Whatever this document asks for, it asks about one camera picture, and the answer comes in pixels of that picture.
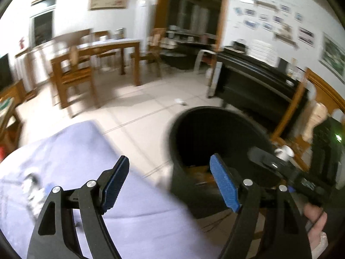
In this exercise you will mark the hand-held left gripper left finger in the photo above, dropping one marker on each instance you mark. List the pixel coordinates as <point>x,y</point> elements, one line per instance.
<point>116,183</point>

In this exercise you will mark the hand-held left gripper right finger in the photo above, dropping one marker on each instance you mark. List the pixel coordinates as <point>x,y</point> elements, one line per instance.
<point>225,186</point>

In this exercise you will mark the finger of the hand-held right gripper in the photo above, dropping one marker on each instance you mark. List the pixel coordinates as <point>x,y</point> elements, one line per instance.
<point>280,167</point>

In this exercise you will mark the black trash bin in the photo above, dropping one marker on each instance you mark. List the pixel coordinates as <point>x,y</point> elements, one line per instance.
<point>215,129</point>

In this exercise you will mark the person's right forearm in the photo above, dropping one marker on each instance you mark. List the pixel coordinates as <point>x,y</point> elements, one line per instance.
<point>322,244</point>

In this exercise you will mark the person's right hand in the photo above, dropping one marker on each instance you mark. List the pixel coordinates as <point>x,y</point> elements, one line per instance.
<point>315,221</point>

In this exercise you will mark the white mug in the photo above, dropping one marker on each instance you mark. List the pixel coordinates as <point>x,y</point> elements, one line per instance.
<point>284,152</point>

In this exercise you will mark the lavender bed sheet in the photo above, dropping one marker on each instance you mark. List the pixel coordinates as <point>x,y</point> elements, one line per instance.
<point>80,153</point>

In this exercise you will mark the wooden armchair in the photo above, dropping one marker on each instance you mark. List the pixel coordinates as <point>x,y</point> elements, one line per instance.
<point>315,91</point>

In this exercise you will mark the crumpled white tissue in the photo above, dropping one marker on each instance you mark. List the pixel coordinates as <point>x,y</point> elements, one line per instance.
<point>33,194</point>

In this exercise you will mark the black upright piano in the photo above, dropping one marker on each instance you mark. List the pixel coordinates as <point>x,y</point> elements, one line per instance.
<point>256,86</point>

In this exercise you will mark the small white floor scrap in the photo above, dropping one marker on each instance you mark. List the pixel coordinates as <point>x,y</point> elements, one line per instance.
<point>180,102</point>

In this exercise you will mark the framed landscape painting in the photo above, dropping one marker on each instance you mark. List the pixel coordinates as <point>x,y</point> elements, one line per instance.
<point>333,56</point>

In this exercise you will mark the wooden dining chair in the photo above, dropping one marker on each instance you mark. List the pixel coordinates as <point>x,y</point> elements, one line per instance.
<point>75,72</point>
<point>103,45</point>
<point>151,54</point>

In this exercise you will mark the small dark device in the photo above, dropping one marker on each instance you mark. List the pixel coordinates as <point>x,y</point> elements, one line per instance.
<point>239,45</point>

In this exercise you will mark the cluttered wooden coffee table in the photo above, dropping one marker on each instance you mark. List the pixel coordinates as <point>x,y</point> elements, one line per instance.
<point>8,113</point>

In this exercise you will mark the dark kitchen table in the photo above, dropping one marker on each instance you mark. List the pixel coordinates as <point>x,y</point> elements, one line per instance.
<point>183,56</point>

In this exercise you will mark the wooden dining table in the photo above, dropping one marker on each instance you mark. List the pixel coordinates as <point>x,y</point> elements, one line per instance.
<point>107,43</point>

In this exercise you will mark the black television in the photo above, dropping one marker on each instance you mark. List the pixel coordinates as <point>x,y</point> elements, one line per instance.
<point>4,71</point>

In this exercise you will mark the white standing air conditioner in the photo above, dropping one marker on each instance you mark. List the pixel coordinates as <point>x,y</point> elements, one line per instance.
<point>142,27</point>

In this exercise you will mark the red hanging ornament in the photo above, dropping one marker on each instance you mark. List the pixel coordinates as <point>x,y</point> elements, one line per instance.
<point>22,42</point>

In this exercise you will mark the wood framed window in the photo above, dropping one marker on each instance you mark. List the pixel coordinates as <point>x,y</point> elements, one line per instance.
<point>43,24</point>

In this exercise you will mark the white curved frame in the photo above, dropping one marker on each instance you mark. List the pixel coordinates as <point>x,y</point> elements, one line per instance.
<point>200,59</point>

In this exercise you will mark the group of wall photos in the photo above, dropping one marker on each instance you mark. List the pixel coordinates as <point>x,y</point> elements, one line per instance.
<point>283,24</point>

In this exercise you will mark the wooden door frame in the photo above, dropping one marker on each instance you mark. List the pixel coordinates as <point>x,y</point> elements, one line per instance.
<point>225,13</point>

